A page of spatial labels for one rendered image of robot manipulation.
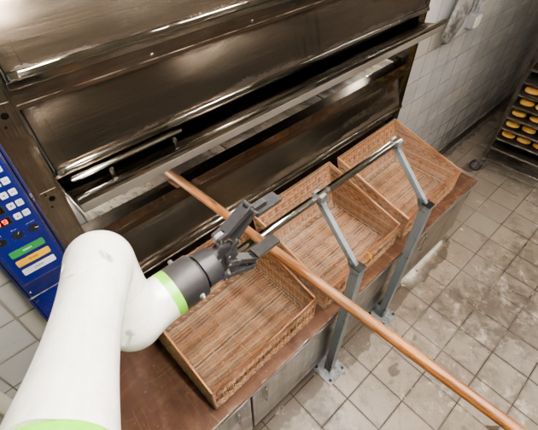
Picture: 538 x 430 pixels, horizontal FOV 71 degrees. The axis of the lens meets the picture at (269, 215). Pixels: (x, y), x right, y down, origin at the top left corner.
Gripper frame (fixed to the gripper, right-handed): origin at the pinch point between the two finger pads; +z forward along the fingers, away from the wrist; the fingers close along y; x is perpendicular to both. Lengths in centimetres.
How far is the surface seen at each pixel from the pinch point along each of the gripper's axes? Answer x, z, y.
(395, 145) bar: -16, 87, 32
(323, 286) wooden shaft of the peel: 9.1, 10.9, 27.9
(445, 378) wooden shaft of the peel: 45, 13, 28
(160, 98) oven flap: -55, 7, -4
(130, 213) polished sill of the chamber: -55, -13, 31
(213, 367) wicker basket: -18, -14, 90
